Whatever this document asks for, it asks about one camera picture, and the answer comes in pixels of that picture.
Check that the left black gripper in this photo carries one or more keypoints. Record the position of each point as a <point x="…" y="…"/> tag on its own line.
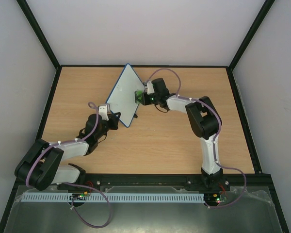
<point x="114" y="121"/>

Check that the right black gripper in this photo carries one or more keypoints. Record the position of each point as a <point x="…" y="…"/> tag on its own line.
<point x="142" y="98"/>

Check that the green whiteboard eraser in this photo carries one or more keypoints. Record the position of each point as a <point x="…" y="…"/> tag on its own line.
<point x="139" y="96"/>

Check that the blue framed whiteboard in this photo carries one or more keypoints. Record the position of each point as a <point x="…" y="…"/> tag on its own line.
<point x="122" y="96"/>

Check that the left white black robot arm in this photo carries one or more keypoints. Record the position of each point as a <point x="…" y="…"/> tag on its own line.
<point x="40" y="167"/>

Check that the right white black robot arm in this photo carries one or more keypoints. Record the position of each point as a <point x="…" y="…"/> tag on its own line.
<point x="203" y="118"/>

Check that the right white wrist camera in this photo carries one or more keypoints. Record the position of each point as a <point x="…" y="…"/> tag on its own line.
<point x="149" y="87"/>

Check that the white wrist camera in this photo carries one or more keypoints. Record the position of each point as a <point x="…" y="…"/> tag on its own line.
<point x="103" y="111"/>
<point x="149" y="87"/>

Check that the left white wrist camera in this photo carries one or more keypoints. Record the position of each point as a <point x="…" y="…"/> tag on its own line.
<point x="103" y="111"/>

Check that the black metal frame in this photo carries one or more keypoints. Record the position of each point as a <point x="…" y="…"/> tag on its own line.
<point x="258" y="178"/>

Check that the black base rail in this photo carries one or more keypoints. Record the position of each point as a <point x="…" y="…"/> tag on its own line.
<point x="189" y="182"/>

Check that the light blue slotted cable duct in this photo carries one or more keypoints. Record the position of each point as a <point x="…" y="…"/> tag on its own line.
<point x="114" y="198"/>

